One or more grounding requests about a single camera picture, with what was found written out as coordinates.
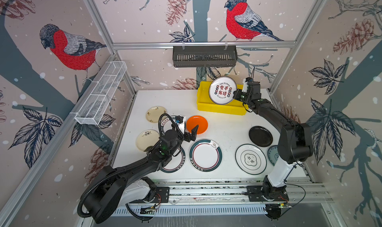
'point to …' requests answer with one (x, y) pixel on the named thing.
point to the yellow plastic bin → (206, 105)
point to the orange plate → (194, 121)
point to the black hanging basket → (202, 57)
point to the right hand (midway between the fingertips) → (234, 89)
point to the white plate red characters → (221, 90)
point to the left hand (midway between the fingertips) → (193, 121)
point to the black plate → (260, 136)
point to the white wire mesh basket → (100, 92)
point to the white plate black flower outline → (250, 159)
